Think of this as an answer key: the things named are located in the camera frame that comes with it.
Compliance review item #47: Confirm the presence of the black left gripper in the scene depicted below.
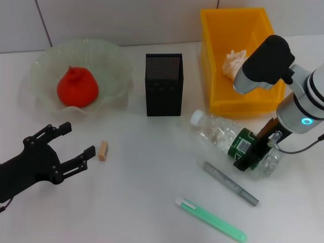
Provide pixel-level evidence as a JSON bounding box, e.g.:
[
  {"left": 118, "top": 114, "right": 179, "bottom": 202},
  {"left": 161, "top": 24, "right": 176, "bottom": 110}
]
[{"left": 0, "top": 121, "right": 96, "bottom": 203}]

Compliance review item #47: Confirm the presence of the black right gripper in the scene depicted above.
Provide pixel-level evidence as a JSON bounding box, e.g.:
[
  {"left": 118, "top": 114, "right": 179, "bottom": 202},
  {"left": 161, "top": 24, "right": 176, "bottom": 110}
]
[{"left": 232, "top": 117, "right": 289, "bottom": 172}]

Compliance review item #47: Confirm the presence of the clear plastic water bottle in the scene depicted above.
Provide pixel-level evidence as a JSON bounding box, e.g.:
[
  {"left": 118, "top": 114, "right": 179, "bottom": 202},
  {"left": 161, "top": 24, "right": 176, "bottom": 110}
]
[{"left": 189, "top": 109, "right": 284, "bottom": 180}]

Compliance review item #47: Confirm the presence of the orange fruit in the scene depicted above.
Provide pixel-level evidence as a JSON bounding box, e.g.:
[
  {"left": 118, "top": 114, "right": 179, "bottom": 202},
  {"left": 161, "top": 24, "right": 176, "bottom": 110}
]
[{"left": 56, "top": 65, "right": 99, "bottom": 109}]

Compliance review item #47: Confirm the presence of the white paper ball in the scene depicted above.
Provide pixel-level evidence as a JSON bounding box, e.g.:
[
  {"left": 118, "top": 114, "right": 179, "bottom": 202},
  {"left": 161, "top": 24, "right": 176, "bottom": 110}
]
[{"left": 222, "top": 49, "right": 250, "bottom": 82}]

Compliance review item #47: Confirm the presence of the grey marker pen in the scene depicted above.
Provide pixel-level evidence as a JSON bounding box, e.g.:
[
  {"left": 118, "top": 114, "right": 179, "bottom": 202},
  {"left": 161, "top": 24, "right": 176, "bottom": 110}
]
[{"left": 202, "top": 161, "right": 260, "bottom": 207}]

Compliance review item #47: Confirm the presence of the green pen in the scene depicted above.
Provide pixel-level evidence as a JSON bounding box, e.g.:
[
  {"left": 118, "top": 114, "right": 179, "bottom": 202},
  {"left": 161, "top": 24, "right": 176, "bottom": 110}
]
[{"left": 175, "top": 197, "right": 248, "bottom": 243}]

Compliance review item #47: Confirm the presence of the green glass fruit plate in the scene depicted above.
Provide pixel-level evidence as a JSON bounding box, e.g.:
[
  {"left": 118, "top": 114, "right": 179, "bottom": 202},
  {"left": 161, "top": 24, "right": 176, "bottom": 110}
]
[{"left": 19, "top": 37, "right": 134, "bottom": 116}]

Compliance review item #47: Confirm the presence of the black mesh pen holder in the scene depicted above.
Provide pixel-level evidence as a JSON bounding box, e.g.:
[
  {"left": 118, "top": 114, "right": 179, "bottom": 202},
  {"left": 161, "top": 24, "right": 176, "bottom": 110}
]
[{"left": 145, "top": 53, "right": 183, "bottom": 117}]

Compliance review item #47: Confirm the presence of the small wooden block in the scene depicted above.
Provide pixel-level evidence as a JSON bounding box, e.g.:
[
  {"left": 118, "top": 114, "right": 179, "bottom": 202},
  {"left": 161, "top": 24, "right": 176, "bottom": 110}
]
[{"left": 98, "top": 141, "right": 110, "bottom": 162}]

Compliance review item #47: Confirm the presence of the yellow plastic bin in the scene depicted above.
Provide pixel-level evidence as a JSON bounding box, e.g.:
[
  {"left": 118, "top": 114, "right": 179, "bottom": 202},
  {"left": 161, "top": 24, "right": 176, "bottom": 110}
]
[{"left": 200, "top": 7, "right": 289, "bottom": 116}]

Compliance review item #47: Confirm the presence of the left gripper cable with plug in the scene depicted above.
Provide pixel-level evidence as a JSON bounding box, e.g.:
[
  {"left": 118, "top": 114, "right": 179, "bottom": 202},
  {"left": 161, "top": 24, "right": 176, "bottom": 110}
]
[{"left": 0, "top": 197, "right": 13, "bottom": 212}]

